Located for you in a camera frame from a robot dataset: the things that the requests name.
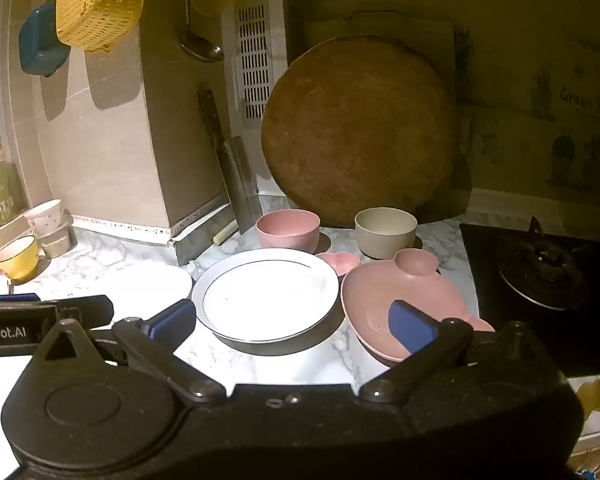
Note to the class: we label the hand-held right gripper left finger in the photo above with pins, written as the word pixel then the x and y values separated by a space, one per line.
pixel 172 321

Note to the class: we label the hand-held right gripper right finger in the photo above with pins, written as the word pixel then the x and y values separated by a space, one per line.
pixel 411 327

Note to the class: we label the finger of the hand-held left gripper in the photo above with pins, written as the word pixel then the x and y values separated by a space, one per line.
pixel 12 298
pixel 90 310

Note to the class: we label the pink ear-shaped plate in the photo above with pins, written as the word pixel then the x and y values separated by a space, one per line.
pixel 370 310

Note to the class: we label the plain white plate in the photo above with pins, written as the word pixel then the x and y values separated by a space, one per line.
pixel 145 282

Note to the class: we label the beige bowl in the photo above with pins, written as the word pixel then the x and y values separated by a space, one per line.
pixel 385 240

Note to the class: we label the white plate with dark rim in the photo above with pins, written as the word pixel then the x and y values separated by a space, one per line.
pixel 265 295

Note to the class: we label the pink bowl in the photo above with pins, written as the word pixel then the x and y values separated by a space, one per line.
pixel 287 232

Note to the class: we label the yellow bowl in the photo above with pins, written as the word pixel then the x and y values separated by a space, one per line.
pixel 17 260

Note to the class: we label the clear plastic container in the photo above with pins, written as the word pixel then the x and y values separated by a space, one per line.
pixel 57 245

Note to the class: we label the white dotted bowl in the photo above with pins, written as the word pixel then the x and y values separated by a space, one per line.
pixel 42 215

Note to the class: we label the black gas stove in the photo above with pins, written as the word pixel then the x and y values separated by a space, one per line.
pixel 530 280

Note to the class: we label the steel cleaver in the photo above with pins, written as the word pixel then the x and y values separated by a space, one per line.
pixel 240 185

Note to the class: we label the round wooden cutting board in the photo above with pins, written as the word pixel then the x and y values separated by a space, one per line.
pixel 355 130

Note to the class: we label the blue plastic basket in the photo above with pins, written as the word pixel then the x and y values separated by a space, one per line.
pixel 40 45

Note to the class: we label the steel ladle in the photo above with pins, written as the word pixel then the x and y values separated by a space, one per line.
pixel 202 50

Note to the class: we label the white vent grille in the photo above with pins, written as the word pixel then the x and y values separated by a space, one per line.
pixel 252 60

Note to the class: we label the yellow plastic colander basket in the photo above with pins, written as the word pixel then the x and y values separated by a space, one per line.
pixel 100 5

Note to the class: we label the plant print wall sticker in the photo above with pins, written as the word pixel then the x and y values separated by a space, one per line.
pixel 575 125

